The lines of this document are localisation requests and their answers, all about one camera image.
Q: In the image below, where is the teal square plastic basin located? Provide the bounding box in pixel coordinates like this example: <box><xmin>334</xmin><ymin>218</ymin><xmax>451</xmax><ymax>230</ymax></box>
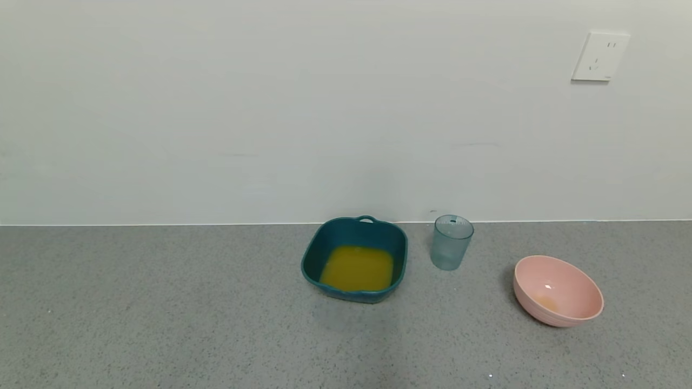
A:
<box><xmin>301</xmin><ymin>215</ymin><xmax>408</xmax><ymax>304</ymax></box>

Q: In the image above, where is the white wall socket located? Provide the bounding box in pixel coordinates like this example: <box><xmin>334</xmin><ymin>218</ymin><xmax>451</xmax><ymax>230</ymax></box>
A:
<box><xmin>571</xmin><ymin>31</ymin><xmax>630</xmax><ymax>82</ymax></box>

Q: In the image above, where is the ribbed transparent plastic cup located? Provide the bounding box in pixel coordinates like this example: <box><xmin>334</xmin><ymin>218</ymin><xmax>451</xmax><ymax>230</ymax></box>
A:
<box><xmin>430</xmin><ymin>214</ymin><xmax>475</xmax><ymax>271</ymax></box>

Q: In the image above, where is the orange juice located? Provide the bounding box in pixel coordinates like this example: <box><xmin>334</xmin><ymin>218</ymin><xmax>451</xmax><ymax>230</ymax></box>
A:
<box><xmin>319</xmin><ymin>245</ymin><xmax>394</xmax><ymax>292</ymax></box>

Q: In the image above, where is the pink round bowl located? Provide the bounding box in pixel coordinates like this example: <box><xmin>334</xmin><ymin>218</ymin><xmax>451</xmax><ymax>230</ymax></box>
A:
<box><xmin>513</xmin><ymin>255</ymin><xmax>604</xmax><ymax>328</ymax></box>

